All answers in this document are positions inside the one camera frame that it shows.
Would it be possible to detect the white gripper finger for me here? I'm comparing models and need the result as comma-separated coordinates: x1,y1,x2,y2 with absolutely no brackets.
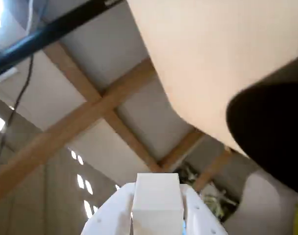
179,184,226,235
80,182,139,235

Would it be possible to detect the white foam block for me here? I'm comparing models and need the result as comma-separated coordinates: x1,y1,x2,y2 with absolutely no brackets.
130,172,185,235

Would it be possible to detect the black round pot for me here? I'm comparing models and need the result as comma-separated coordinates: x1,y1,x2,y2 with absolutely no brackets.
226,51,298,200

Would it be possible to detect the white rounded object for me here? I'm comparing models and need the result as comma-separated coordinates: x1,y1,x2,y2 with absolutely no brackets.
233,168,298,223

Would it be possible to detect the black metal bar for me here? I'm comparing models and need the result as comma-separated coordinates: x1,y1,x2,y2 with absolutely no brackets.
0,0,126,79

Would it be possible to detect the thin dark hanging cable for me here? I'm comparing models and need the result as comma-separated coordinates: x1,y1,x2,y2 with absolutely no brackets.
0,51,34,183

